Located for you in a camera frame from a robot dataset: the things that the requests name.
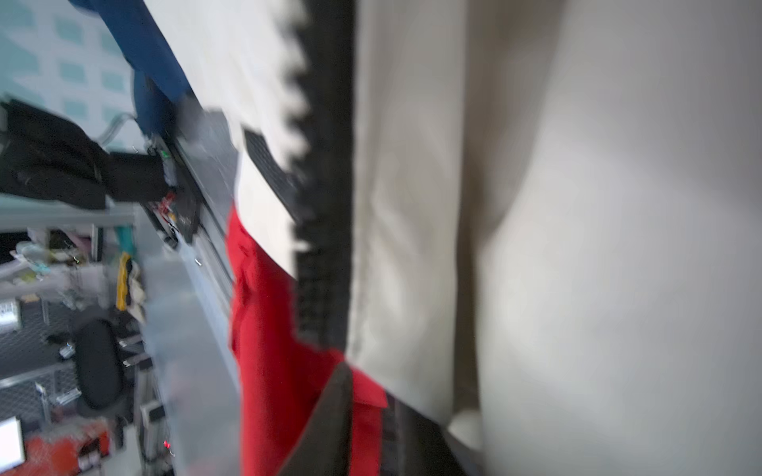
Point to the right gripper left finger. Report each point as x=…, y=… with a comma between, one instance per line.
x=323, y=449

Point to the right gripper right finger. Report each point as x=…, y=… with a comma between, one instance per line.
x=412, y=445

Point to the red jacket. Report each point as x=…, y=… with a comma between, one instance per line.
x=281, y=378

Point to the beige jacket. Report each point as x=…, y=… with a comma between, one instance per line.
x=535, y=223

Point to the blue jacket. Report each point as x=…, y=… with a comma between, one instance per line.
x=159, y=83

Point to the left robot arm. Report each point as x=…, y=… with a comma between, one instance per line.
x=49, y=158

